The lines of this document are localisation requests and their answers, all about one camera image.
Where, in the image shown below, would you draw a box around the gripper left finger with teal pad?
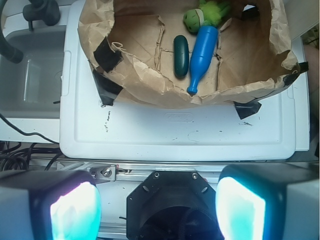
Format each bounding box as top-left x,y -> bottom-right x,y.
0,170 -> 102,240

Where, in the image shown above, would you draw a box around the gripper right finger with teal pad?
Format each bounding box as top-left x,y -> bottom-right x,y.
215,164 -> 320,240

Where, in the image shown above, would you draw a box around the blue plastic bottle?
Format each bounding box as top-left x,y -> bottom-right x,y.
187,25 -> 218,96

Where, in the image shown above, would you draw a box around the white plastic bin lid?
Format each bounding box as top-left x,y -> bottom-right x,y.
59,0 -> 296,162

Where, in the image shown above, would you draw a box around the brown paper bag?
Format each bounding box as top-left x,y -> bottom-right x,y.
78,0 -> 301,109

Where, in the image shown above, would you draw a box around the dark green oval case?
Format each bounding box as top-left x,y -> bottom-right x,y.
173,35 -> 189,79

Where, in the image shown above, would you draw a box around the black faucet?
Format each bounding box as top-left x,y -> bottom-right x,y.
0,0 -> 61,65

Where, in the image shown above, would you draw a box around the green plush toy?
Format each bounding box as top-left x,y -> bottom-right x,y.
183,0 -> 231,34

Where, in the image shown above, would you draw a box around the black floor cables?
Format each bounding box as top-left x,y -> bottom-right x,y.
0,112 -> 63,172

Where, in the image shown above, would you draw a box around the aluminium frame rail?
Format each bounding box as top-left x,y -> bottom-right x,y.
55,160 -> 226,183

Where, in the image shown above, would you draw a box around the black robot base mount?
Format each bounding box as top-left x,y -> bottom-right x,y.
126,171 -> 224,240

